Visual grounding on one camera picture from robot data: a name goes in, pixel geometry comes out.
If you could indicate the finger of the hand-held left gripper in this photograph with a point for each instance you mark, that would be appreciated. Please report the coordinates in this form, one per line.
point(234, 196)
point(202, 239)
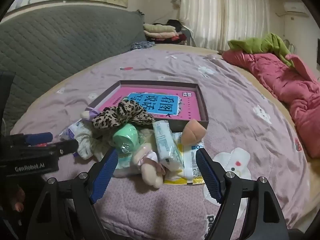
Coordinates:
point(40, 137)
point(66, 147)

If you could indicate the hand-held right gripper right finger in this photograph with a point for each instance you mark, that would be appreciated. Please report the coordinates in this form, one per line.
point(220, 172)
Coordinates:
point(207, 177)

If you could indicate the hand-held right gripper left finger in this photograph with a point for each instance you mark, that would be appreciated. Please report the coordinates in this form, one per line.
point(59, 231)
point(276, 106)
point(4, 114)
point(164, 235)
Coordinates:
point(105, 175)

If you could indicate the purple white packet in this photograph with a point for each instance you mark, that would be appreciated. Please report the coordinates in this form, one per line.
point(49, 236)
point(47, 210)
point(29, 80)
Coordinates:
point(70, 131)

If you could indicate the white floral scrunchie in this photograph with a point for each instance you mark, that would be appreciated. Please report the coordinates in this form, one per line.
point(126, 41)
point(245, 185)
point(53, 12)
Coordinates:
point(86, 142)

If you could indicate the pale green tissue pack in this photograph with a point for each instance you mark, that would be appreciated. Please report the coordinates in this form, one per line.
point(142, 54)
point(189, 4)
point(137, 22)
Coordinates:
point(122, 163)

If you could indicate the white yellow packet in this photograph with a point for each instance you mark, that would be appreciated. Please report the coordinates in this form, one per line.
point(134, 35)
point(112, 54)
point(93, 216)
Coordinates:
point(191, 162)

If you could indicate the green makeup sponge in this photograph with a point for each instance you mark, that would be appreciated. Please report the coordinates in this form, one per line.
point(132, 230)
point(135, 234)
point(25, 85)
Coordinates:
point(125, 136)

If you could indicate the peach makeup sponge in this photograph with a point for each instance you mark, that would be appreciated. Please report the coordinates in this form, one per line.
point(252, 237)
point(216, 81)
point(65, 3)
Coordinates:
point(192, 132)

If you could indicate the green printed tissue pack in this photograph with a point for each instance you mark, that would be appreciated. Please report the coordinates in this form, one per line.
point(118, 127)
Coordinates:
point(166, 145)

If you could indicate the leopard print scrunchie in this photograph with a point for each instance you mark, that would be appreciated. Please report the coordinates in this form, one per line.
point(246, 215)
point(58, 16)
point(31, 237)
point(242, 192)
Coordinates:
point(117, 116)

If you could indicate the shallow grey cardboard box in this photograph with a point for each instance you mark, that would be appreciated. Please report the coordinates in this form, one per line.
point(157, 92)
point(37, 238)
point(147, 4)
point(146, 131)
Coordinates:
point(203, 105)

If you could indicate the person's left hand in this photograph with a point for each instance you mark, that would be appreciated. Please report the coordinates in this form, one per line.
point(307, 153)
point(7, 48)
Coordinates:
point(18, 200)

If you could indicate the pink book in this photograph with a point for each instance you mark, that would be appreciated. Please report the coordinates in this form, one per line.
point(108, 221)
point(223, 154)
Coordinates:
point(185, 105)

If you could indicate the purple printed bed sheet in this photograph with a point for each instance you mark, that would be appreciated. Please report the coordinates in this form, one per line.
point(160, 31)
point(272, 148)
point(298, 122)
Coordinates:
point(237, 92)

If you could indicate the grey quilted headboard cover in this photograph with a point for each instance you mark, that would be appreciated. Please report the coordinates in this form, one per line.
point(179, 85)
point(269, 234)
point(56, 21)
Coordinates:
point(55, 47)

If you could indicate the pink quilt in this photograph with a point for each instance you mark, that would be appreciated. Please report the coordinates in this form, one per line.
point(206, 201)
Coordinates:
point(282, 80)

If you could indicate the blue patterned cloth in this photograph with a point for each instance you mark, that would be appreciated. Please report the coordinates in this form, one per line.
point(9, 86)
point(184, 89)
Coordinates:
point(141, 45)

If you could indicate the green cloth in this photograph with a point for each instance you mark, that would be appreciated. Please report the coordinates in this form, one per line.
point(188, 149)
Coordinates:
point(270, 43)

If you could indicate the pink folded garment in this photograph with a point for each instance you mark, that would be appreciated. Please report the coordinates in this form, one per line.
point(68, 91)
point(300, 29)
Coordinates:
point(162, 35)

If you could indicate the beige folded garment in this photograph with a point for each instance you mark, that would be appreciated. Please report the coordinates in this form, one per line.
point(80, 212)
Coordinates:
point(157, 27)

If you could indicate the black garment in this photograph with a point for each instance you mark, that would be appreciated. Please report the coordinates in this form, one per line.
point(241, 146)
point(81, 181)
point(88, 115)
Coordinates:
point(176, 25)

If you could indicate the white curtain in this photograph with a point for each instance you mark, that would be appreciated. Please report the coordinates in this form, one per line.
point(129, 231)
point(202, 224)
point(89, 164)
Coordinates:
point(225, 12)

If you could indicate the white air conditioner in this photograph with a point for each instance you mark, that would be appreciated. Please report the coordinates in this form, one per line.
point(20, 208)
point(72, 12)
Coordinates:
point(296, 7)

